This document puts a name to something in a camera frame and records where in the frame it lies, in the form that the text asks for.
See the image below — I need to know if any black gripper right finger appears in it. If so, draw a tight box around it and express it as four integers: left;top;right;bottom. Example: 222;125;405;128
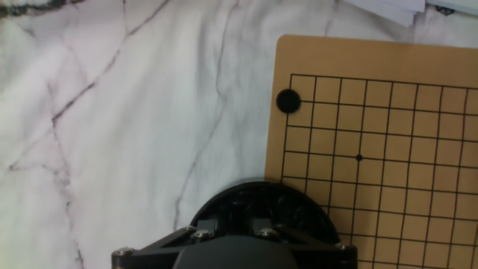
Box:
252;218;350;250

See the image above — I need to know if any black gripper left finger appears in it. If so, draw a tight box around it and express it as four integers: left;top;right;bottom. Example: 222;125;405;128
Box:
130;219;218;255

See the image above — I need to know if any black Go stone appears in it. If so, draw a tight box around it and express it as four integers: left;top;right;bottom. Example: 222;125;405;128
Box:
276;88;302;114

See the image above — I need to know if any tan Go board mat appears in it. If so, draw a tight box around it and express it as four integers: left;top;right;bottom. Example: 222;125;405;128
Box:
264;34;478;269

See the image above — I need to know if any black bowl of Go stones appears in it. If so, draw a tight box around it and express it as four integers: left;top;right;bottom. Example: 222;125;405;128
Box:
188;181;341;247

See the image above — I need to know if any printed paper sheet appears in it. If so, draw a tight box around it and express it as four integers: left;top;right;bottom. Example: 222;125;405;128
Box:
342;0;427;28

